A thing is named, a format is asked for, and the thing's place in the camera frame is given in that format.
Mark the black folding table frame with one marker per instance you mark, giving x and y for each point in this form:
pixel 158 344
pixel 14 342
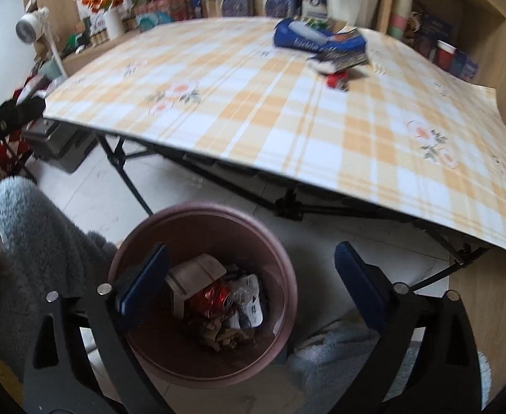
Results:
pixel 291 209

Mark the white flower pot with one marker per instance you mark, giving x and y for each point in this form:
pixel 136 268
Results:
pixel 347 2

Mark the dark blue printed wrapper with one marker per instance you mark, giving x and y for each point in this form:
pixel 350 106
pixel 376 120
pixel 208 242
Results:
pixel 343 58

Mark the pastel paper roll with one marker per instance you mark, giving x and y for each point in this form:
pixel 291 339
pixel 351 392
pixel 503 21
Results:
pixel 401 8

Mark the white desk fan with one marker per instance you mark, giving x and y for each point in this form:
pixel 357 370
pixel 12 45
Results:
pixel 28 26

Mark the white vase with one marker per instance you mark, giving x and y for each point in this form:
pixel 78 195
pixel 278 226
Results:
pixel 113 23

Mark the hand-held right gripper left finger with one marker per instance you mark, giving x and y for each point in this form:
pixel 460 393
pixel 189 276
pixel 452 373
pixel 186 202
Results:
pixel 145 284

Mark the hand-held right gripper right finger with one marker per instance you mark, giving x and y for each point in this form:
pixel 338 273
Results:
pixel 356 276

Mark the brown round trash bin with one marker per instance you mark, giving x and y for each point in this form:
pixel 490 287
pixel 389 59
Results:
pixel 253 241

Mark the shiny red foil wrapper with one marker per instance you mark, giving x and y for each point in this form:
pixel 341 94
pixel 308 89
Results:
pixel 209 297

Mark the blue printed carton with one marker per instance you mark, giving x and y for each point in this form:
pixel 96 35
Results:
pixel 296 36

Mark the white printed plastic package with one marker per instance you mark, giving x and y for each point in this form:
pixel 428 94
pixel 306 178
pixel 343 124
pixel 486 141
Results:
pixel 248 302

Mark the pale blue fleece garment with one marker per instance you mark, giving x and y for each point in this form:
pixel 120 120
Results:
pixel 330 353

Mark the small red wrapper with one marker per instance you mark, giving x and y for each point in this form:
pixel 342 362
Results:
pixel 337 81

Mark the brown paper bag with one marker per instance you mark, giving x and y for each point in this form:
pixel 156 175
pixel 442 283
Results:
pixel 222 336

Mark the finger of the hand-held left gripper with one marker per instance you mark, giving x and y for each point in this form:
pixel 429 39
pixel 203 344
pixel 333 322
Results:
pixel 11 114

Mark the grey tool case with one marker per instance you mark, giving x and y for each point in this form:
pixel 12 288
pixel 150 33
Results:
pixel 59 146

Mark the cream yogurt cup green lid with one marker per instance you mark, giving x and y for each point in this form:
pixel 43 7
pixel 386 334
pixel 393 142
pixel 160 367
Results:
pixel 192 276

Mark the red paper cup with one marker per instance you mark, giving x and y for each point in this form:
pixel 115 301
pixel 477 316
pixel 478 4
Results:
pixel 444 54

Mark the teal orange printed bag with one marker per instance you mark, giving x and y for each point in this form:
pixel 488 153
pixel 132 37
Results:
pixel 153 20

